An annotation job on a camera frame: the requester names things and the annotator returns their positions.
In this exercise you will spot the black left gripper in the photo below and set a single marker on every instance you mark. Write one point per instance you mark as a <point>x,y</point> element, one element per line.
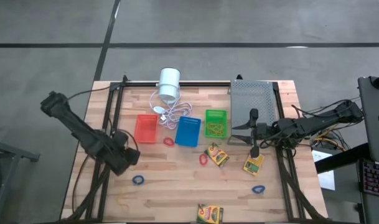
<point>124,161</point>

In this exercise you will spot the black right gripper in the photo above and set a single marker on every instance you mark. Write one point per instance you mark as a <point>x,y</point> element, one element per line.
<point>264,130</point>

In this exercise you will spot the yellow rubber band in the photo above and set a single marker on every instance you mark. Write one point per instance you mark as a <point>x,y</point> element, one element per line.
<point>219,129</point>
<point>124,206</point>
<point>211,127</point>

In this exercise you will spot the Crayola crayon box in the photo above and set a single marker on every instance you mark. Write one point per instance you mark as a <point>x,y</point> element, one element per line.
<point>217,155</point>
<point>209,214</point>

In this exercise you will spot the orange spiral wrist coil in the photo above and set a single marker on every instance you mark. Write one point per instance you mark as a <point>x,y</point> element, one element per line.
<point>164,142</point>
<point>199,159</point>

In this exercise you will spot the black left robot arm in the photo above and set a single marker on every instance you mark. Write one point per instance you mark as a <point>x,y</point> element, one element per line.
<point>77,127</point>

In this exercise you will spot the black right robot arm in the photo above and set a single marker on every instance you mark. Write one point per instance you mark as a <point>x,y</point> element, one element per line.
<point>316,119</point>

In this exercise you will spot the black desk beam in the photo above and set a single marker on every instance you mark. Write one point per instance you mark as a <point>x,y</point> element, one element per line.
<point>341,158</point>

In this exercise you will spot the blue spiral wrist coil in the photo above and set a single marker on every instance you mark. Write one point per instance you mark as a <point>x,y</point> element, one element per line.
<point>133,180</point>
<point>253,189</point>

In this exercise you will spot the small yellow green crayon box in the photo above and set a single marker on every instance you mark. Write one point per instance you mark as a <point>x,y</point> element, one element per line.
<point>254,166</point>

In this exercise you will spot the green plastic basket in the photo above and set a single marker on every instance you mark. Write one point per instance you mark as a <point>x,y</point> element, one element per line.
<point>216,114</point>

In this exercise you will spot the grey perforated metal shelf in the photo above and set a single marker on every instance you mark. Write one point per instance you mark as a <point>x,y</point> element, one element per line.
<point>253,96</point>

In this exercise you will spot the orange-red plastic basket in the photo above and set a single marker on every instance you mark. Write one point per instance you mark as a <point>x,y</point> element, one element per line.
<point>145,129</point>

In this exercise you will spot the blue plastic basket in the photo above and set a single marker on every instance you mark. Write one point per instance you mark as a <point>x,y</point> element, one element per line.
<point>188,132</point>

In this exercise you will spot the white cylindrical device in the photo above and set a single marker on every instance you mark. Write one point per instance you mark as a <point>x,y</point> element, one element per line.
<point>169,82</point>

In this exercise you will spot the white paper sheet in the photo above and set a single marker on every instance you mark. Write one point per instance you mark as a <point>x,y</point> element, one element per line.
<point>327,182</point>

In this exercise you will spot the grey metal stand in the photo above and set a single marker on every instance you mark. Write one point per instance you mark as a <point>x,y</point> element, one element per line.
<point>8,151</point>

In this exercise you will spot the grey metal panel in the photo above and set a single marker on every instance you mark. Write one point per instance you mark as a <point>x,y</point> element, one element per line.
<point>371,124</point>

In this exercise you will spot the backlit black keyboard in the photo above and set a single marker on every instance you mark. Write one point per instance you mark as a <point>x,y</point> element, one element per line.
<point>376,179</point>

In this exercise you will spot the black table frame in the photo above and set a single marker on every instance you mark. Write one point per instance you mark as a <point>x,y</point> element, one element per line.
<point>208,84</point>

